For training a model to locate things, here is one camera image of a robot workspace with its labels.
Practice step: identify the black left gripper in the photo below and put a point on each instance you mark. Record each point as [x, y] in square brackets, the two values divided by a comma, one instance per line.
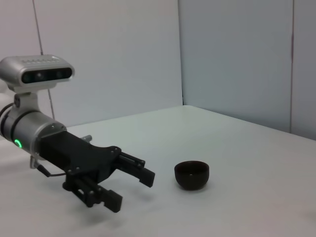
[74, 155]

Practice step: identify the dark brown teacup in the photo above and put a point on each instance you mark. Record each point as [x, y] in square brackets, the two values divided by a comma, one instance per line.
[192, 177]

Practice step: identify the silver and white left robot arm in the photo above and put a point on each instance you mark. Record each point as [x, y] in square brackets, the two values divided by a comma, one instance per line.
[27, 128]

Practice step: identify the silver left gripper connector stub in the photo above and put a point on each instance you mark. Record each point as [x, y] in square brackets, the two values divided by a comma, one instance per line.
[87, 138]

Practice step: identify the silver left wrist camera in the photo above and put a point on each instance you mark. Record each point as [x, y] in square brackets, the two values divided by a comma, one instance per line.
[44, 66]

